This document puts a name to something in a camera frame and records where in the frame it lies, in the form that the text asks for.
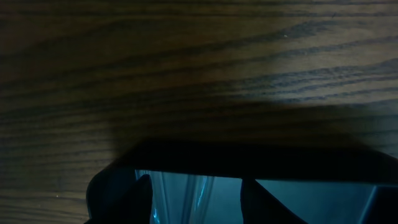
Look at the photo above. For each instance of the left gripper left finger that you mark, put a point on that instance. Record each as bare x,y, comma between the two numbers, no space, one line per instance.
136,208

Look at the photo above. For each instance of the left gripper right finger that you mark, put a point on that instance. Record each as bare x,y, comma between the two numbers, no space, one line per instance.
258,211

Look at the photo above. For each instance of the clear test tube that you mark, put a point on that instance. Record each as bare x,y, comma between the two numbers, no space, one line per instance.
199,199

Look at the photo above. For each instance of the black tray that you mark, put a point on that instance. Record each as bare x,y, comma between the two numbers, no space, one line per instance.
248,161

